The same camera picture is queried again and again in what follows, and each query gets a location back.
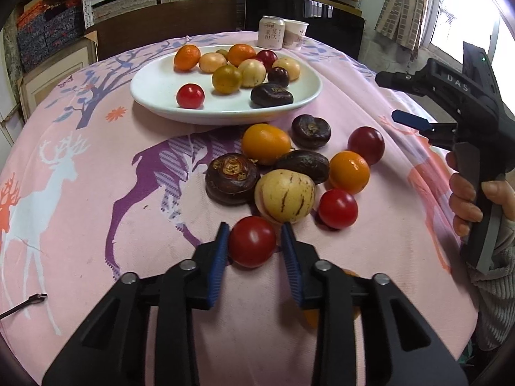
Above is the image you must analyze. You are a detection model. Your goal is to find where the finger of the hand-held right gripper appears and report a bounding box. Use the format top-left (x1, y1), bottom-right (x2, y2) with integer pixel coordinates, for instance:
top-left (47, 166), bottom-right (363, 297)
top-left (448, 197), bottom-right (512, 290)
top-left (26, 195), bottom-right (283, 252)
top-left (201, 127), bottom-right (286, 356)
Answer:
top-left (375, 70), bottom-right (427, 93)
top-left (391, 109), bottom-right (457, 139)

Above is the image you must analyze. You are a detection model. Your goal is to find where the white picture frame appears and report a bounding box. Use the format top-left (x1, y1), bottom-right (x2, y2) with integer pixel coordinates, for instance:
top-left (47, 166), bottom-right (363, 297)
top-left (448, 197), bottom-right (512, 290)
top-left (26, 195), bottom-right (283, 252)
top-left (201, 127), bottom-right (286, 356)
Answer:
top-left (16, 36), bottom-right (99, 123)

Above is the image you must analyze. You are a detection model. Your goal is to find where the white metal shelf rack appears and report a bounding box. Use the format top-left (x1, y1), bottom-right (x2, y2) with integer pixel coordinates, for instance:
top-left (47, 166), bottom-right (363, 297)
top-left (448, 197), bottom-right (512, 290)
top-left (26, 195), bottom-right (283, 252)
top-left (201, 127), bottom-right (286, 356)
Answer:
top-left (80, 0), bottom-right (367, 37)

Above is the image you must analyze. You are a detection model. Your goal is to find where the dark purple wrinkled passion fruit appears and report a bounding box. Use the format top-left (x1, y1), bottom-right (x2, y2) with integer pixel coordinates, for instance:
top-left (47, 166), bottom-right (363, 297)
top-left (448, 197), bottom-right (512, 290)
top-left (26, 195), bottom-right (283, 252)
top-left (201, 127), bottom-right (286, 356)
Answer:
top-left (291, 114), bottom-right (332, 150)

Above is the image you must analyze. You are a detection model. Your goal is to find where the orange mandarin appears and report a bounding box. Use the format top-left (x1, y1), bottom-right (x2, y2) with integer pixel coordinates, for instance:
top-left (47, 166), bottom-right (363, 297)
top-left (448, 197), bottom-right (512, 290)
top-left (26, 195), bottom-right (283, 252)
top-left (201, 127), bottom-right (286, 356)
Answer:
top-left (227, 44), bottom-right (257, 67)
top-left (300, 267), bottom-right (363, 328)
top-left (241, 123), bottom-right (291, 165)
top-left (174, 45), bottom-right (201, 72)
top-left (329, 151), bottom-right (371, 194)

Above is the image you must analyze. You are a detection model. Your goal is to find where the red plum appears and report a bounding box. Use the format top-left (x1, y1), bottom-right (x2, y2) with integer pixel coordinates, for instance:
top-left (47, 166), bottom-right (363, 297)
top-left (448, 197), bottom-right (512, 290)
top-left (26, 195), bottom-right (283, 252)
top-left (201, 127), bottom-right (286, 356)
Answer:
top-left (256, 49), bottom-right (278, 71)
top-left (347, 126), bottom-right (385, 165)

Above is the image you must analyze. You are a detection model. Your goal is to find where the pink deer print tablecloth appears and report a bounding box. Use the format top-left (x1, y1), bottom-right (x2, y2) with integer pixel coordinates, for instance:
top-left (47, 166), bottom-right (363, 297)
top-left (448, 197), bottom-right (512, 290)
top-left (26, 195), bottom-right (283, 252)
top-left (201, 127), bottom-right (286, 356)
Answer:
top-left (0, 31), bottom-right (483, 386)

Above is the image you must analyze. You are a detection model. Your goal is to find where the small tan round fruit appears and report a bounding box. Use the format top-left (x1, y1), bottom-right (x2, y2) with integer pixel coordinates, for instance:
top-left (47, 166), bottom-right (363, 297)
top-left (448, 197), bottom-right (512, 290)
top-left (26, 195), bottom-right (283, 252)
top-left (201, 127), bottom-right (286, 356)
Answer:
top-left (199, 52), bottom-right (228, 74)

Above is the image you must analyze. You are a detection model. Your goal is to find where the brick pattern curtain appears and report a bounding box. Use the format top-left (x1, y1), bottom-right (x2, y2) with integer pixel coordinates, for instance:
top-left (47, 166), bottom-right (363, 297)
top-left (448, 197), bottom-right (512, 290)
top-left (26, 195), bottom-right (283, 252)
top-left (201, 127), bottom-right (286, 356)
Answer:
top-left (374, 0), bottom-right (443, 51)

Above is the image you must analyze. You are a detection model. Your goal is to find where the white paper cup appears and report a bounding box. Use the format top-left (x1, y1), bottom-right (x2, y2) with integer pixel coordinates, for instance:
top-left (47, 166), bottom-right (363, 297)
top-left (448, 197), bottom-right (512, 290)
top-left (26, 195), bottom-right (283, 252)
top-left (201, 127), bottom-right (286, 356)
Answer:
top-left (282, 20), bottom-right (310, 50)

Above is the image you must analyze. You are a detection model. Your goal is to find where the dark avocado-like fruit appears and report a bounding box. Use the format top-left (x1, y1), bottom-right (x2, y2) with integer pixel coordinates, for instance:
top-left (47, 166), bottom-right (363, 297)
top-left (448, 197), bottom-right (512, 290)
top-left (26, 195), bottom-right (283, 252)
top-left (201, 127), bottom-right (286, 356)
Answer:
top-left (274, 150), bottom-right (331, 185)

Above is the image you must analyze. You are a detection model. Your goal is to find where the red tomato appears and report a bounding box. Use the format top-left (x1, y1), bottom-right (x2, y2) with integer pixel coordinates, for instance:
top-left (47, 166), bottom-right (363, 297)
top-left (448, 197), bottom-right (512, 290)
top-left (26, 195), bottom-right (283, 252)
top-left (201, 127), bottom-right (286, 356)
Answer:
top-left (176, 83), bottom-right (205, 109)
top-left (318, 188), bottom-right (359, 230)
top-left (228, 216), bottom-right (277, 268)

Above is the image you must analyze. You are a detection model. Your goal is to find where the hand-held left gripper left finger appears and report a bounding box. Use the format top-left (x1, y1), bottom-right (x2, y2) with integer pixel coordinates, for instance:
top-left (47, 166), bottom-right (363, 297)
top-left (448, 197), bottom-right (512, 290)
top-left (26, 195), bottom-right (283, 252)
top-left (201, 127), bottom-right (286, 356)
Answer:
top-left (42, 221), bottom-right (231, 386)

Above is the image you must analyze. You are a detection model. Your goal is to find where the white oval plate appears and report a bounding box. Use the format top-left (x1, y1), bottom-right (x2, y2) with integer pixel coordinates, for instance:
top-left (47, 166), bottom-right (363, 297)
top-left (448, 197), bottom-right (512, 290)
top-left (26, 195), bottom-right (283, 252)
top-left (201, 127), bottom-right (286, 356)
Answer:
top-left (131, 44), bottom-right (323, 125)

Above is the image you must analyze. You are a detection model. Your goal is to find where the olive yellow round fruit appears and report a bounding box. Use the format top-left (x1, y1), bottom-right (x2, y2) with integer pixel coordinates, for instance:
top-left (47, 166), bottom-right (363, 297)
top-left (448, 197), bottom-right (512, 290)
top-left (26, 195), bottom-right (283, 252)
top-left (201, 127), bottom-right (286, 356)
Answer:
top-left (211, 65), bottom-right (243, 95)

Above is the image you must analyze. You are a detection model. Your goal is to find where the dark water chestnut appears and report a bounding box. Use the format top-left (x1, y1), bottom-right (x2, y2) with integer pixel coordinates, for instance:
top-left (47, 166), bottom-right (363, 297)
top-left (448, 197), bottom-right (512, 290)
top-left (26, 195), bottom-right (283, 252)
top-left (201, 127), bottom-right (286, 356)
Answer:
top-left (205, 153), bottom-right (261, 207)
top-left (250, 83), bottom-right (294, 108)

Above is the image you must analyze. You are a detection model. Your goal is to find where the bright window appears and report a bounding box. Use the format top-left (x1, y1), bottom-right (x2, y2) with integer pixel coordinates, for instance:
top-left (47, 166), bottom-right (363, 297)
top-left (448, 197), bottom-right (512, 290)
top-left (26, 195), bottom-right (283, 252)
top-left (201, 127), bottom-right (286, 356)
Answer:
top-left (430, 0), bottom-right (511, 65)

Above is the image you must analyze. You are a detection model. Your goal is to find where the dark brown wooden board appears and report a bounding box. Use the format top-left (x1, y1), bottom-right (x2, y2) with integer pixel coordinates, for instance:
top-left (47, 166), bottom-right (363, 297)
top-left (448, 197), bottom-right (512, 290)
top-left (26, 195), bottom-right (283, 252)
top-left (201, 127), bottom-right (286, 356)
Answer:
top-left (84, 0), bottom-right (246, 63)

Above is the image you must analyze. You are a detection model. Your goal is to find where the thin metal rod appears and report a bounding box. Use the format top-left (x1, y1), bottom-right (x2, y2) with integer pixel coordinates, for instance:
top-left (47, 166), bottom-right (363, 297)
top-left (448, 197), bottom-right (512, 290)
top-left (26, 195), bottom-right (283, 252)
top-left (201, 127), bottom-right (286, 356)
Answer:
top-left (0, 293), bottom-right (48, 320)

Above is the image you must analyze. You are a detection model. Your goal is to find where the person's right hand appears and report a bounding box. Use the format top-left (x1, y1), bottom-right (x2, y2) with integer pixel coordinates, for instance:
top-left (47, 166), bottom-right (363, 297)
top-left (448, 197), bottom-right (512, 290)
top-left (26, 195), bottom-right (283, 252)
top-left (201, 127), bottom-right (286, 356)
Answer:
top-left (446, 151), bottom-right (507, 244)

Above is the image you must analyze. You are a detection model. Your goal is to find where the stack of blue patterned boxes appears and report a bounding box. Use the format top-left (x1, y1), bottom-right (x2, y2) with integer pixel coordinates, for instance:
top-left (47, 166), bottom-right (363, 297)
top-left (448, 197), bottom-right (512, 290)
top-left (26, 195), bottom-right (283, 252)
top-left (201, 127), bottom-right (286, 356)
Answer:
top-left (14, 12), bottom-right (87, 71)

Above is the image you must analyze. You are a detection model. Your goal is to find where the person's right forearm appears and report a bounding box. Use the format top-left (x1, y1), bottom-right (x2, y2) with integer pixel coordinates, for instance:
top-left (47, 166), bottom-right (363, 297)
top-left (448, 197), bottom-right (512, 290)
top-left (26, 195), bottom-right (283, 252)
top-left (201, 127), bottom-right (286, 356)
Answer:
top-left (467, 217), bottom-right (515, 350)

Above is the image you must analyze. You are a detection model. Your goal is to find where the pale yellow round fruit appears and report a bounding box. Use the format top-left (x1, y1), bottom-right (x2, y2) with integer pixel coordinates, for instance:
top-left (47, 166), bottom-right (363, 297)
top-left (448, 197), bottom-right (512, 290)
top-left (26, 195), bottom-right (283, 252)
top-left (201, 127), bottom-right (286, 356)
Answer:
top-left (272, 57), bottom-right (301, 81)
top-left (237, 59), bottom-right (267, 88)

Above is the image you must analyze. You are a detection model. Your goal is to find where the dark purple plum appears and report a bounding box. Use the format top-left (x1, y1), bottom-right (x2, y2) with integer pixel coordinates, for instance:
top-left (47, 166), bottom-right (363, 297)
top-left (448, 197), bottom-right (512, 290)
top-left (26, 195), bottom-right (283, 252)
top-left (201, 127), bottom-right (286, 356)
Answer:
top-left (267, 67), bottom-right (290, 88)

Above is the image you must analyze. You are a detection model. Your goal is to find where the striped pepino melon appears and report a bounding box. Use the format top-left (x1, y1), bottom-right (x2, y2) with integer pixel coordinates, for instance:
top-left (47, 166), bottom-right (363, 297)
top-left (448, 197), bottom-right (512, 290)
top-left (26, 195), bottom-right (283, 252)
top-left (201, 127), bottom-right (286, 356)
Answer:
top-left (254, 169), bottom-right (316, 224)

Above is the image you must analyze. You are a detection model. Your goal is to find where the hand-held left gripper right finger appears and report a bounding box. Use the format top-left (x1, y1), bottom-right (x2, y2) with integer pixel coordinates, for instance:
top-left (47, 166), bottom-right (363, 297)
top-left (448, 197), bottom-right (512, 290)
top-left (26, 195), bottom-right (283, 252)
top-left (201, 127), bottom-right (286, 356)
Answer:
top-left (280, 222), bottom-right (469, 386)

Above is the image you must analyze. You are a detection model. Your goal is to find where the black glossy panel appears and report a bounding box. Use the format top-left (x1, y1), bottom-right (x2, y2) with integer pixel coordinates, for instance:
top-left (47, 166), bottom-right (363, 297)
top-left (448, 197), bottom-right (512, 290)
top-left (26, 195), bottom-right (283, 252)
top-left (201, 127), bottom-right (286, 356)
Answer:
top-left (245, 0), bottom-right (365, 61)

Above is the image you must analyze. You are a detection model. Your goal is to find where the silver drink can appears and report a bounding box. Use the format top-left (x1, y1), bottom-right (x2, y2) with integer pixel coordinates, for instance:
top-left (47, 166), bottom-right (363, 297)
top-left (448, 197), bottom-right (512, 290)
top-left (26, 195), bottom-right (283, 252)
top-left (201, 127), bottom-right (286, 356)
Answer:
top-left (257, 15), bottom-right (286, 51)

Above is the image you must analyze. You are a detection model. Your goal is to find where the stack of red patterned boxes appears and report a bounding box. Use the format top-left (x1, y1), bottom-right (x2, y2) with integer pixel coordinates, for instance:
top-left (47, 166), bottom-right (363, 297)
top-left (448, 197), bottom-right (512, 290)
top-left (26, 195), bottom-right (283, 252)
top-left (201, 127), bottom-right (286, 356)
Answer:
top-left (16, 0), bottom-right (83, 23)

